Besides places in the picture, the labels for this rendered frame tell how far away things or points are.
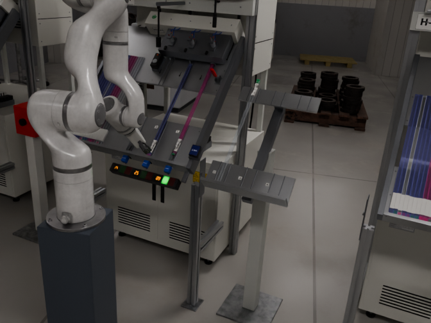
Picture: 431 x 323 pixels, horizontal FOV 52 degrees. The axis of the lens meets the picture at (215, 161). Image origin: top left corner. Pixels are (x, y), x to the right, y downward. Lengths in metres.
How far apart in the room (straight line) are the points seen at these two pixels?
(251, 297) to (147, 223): 0.74
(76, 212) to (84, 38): 0.54
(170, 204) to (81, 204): 0.99
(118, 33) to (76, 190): 0.56
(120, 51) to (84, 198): 0.53
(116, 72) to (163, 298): 1.16
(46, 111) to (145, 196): 1.19
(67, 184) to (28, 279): 1.14
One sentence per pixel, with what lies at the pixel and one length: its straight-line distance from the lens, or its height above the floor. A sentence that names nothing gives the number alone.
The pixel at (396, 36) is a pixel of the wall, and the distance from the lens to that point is 8.77.
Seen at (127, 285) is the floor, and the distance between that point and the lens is 2.36.
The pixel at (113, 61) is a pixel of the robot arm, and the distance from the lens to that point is 1.63.
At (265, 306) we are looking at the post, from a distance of 2.26.
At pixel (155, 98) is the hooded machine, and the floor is 0.15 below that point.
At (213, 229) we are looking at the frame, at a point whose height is 0.32.
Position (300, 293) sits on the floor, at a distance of 2.39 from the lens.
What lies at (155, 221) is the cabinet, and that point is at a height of 0.20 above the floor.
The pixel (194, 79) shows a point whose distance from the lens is 2.10.
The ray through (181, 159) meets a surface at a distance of 1.89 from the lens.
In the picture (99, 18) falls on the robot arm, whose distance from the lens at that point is 1.44.
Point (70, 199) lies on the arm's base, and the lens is 1.45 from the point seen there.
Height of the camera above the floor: 1.45
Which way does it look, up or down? 22 degrees down
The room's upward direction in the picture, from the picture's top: 3 degrees clockwise
